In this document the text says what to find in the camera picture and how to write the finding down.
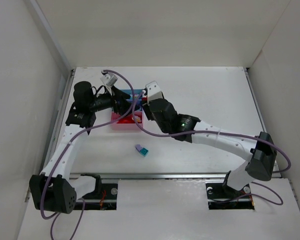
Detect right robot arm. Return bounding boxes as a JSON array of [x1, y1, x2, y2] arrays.
[[142, 98, 277, 193]]

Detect teal flower face lego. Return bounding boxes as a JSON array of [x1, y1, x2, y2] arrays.
[[130, 92, 141, 101]]

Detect red flower round lego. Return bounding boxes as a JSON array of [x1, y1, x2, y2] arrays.
[[131, 115, 143, 124]]

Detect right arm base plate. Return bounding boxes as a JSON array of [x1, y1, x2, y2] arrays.
[[205, 182, 255, 210]]

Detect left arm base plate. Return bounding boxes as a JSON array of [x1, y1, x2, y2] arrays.
[[83, 183, 118, 211]]

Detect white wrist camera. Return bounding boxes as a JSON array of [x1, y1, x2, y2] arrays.
[[100, 70, 118, 88], [145, 81, 164, 104]]

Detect aluminium rail front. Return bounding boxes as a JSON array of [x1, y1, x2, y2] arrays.
[[69, 172, 283, 180]]

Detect lavender lego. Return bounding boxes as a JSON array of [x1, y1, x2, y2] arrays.
[[135, 144, 143, 152]]

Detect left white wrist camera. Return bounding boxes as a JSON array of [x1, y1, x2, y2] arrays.
[[100, 70, 118, 88]]

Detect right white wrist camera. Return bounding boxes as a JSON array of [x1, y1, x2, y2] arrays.
[[145, 81, 164, 104]]

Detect red half round lego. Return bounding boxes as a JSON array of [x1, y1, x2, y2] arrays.
[[117, 118, 134, 125]]

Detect purple container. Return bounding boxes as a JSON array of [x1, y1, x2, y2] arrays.
[[127, 99, 142, 109]]

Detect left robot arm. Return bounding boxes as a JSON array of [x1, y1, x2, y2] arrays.
[[29, 81, 131, 214]]

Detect small teal square lego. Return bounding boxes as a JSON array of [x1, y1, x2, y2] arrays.
[[139, 147, 149, 157]]

